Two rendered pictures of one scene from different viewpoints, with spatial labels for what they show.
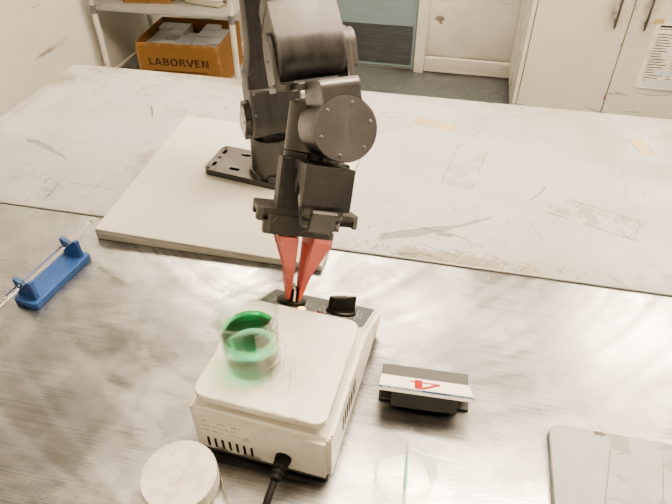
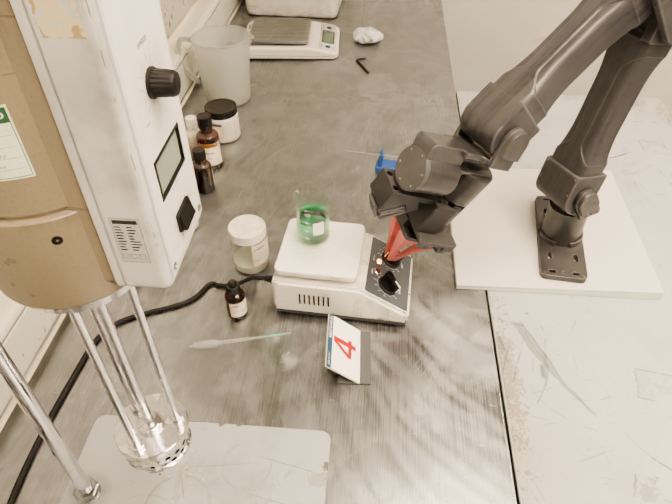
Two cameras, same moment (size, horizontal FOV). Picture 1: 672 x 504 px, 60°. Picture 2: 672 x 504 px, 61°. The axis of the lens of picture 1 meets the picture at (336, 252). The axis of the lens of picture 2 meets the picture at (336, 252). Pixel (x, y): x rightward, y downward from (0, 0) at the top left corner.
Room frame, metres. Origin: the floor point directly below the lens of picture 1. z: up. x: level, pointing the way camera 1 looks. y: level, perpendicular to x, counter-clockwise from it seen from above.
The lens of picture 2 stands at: (0.28, -0.57, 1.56)
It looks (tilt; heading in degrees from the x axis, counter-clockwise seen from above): 43 degrees down; 83
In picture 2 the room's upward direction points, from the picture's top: straight up
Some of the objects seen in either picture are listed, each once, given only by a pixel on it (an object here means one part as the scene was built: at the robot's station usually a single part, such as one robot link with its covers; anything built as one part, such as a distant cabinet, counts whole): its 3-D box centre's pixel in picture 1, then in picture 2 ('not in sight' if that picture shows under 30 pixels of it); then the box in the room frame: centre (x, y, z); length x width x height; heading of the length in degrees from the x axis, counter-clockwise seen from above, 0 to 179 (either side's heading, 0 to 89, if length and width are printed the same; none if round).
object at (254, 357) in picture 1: (247, 337); (311, 216); (0.33, 0.08, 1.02); 0.06 x 0.05 x 0.08; 132
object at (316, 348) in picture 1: (280, 358); (321, 248); (0.34, 0.05, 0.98); 0.12 x 0.12 x 0.01; 74
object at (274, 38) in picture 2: not in sight; (291, 38); (0.36, 0.97, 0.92); 0.26 x 0.19 x 0.05; 171
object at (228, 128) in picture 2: not in sight; (222, 121); (0.18, 0.53, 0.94); 0.07 x 0.07 x 0.07
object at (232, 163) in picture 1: (272, 152); (564, 220); (0.74, 0.09, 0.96); 0.20 x 0.07 x 0.08; 71
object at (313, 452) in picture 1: (292, 366); (338, 271); (0.36, 0.04, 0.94); 0.22 x 0.13 x 0.08; 164
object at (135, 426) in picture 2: not in sight; (126, 365); (0.14, -0.27, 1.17); 0.07 x 0.07 x 0.25
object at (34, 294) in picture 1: (50, 269); (401, 162); (0.53, 0.35, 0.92); 0.10 x 0.03 x 0.04; 160
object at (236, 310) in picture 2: not in sight; (234, 296); (0.20, 0.01, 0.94); 0.03 x 0.03 x 0.07
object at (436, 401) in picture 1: (425, 381); (348, 348); (0.36, -0.09, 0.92); 0.09 x 0.06 x 0.04; 80
